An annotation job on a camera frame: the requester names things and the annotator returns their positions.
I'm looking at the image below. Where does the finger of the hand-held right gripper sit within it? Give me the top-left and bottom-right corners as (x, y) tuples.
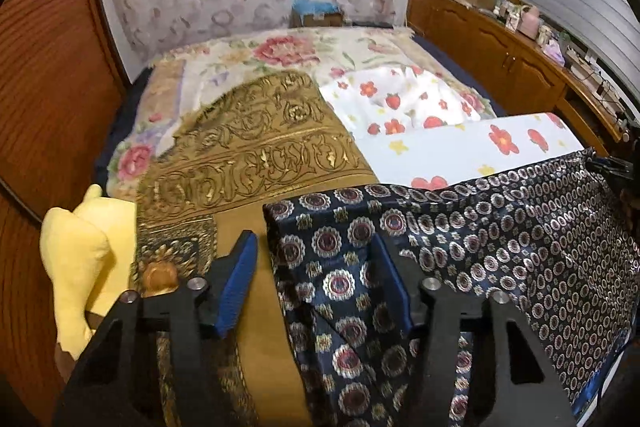
(585, 154), (635, 182)

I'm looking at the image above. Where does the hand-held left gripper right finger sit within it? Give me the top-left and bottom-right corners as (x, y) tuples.
(369, 234), (578, 427)

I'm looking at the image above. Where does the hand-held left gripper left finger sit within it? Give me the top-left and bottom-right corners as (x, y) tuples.
(52, 229), (261, 427)

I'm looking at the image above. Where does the dark patterned satin shirt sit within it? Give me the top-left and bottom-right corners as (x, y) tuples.
(262, 147), (640, 427)

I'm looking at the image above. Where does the brown glossy round object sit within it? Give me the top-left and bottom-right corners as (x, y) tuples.
(142, 261), (180, 298)

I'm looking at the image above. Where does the golden embroidered cloth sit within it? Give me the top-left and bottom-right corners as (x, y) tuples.
(127, 72), (382, 427)

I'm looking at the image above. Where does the purple tissue pack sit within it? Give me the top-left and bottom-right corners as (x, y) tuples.
(542, 42), (566, 66)

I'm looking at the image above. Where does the white strawberry print sheet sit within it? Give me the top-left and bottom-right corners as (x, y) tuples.
(319, 64), (587, 194)

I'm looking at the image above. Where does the yellow plush toy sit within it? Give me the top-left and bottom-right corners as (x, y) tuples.
(39, 184), (139, 361)

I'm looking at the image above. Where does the pink thermos jug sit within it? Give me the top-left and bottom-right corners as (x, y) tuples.
(517, 4), (542, 38)

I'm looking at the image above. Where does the wooden sideboard cabinet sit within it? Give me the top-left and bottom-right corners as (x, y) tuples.
(405, 0), (632, 158)

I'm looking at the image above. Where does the cream floral bedspread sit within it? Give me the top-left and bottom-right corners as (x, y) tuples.
(107, 27), (497, 202)

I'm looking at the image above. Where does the brown louvered wooden wardrobe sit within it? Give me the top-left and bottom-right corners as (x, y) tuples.
(0, 0), (132, 408)

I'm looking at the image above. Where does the small cardboard box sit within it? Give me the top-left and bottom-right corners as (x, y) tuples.
(292, 9), (346, 28)

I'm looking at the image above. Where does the blue plastic bag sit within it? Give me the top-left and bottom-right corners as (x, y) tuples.
(291, 0), (337, 16)

